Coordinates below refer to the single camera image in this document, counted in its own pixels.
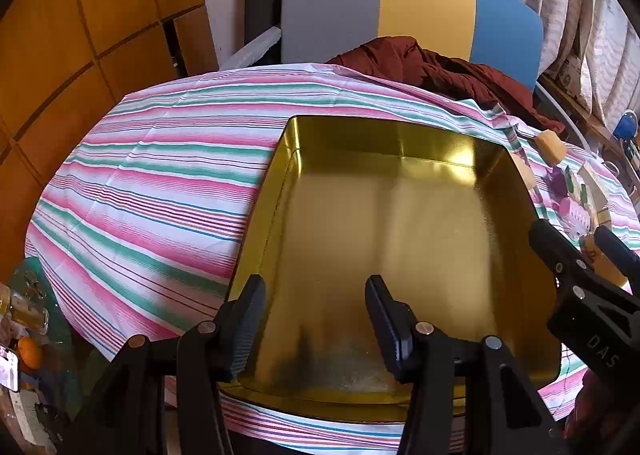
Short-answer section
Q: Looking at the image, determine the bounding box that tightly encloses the maroon cloth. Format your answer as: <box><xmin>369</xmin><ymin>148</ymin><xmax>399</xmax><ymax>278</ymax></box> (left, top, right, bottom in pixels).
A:
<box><xmin>325</xmin><ymin>35</ymin><xmax>566</xmax><ymax>136</ymax></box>

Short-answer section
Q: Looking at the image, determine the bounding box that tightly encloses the striped tablecloth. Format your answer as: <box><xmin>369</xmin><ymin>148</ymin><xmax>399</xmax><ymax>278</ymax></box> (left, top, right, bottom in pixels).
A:
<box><xmin>25</xmin><ymin>62</ymin><xmax>640</xmax><ymax>453</ymax></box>

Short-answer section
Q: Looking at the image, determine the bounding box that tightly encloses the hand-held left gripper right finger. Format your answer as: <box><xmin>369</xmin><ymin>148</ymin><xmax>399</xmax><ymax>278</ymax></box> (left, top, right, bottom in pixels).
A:
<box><xmin>364</xmin><ymin>274</ymin><xmax>576</xmax><ymax>455</ymax></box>

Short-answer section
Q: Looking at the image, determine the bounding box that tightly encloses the yellow sponge cake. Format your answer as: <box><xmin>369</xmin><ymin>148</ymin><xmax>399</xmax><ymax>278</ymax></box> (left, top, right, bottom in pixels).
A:
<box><xmin>534</xmin><ymin>130</ymin><xmax>568</xmax><ymax>166</ymax></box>

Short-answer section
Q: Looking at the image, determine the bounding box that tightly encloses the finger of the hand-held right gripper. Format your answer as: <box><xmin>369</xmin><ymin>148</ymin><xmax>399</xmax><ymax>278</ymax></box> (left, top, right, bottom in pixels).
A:
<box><xmin>594</xmin><ymin>225</ymin><xmax>640</xmax><ymax>293</ymax></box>
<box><xmin>529</xmin><ymin>219</ymin><xmax>593</xmax><ymax>303</ymax></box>

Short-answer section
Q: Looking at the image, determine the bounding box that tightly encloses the white plastic item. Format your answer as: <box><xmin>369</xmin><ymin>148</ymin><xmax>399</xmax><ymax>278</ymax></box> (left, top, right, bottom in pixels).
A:
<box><xmin>557</xmin><ymin>197</ymin><xmax>593</xmax><ymax>240</ymax></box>

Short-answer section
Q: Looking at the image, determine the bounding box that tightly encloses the orange fruit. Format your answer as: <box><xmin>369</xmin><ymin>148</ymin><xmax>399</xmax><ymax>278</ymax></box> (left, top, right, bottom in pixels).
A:
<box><xmin>17</xmin><ymin>337</ymin><xmax>45</xmax><ymax>370</ymax></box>

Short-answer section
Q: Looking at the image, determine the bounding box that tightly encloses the grey yellow blue chair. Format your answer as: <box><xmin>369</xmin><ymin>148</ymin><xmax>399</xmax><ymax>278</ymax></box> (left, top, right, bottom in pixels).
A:
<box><xmin>220</xmin><ymin>0</ymin><xmax>598</xmax><ymax>153</ymax></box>

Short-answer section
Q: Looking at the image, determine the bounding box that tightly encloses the wooden desk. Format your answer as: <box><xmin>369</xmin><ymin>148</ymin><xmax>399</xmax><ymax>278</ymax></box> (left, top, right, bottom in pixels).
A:
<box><xmin>540</xmin><ymin>72</ymin><xmax>640</xmax><ymax>170</ymax></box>

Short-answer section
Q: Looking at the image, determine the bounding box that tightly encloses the gold metal tin box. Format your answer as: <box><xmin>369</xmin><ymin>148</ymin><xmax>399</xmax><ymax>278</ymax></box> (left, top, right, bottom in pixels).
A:
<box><xmin>218</xmin><ymin>115</ymin><xmax>565</xmax><ymax>425</ymax></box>

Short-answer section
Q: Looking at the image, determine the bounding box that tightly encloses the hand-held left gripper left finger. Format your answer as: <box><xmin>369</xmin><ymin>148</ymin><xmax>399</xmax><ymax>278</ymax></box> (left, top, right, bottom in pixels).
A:
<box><xmin>65</xmin><ymin>274</ymin><xmax>268</xmax><ymax>455</ymax></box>

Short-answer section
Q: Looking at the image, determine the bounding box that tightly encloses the glass side table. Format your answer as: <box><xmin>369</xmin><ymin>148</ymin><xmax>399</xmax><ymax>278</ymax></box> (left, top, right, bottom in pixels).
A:
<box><xmin>0</xmin><ymin>255</ymin><xmax>118</xmax><ymax>455</ymax></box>

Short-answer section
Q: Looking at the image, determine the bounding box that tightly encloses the tan sponge piece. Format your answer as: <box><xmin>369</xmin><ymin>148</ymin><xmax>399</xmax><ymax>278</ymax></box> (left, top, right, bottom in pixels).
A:
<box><xmin>510</xmin><ymin>155</ymin><xmax>537</xmax><ymax>190</ymax></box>

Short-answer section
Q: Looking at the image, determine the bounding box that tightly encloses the wooden wardrobe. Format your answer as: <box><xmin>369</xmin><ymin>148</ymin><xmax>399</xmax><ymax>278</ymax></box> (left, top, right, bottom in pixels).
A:
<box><xmin>0</xmin><ymin>0</ymin><xmax>218</xmax><ymax>256</ymax></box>

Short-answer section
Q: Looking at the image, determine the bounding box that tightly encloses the purple item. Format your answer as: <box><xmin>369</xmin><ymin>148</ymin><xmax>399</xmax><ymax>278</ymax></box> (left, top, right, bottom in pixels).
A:
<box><xmin>544</xmin><ymin>167</ymin><xmax>568</xmax><ymax>196</ymax></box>

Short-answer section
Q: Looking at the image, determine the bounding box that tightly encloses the glass jar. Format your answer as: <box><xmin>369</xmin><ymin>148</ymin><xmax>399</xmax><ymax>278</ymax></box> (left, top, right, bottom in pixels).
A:
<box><xmin>5</xmin><ymin>302</ymin><xmax>51</xmax><ymax>336</ymax></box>

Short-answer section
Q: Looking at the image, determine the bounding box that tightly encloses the beige cardboard box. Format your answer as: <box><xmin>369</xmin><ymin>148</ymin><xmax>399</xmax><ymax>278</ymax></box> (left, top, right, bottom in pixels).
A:
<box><xmin>577</xmin><ymin>161</ymin><xmax>612</xmax><ymax>208</ymax></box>

